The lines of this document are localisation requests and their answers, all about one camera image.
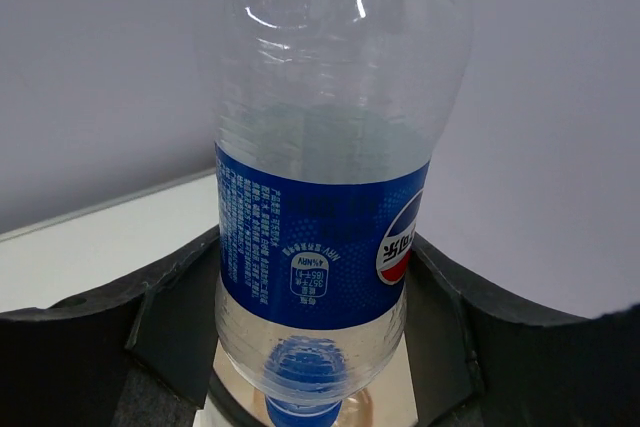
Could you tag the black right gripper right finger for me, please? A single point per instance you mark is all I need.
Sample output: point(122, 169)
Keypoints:
point(480, 355)

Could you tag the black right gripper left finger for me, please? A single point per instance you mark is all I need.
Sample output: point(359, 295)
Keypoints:
point(137, 351)

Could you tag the Pepsi blue label clear bottle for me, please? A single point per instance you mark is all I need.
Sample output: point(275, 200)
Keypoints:
point(326, 117)

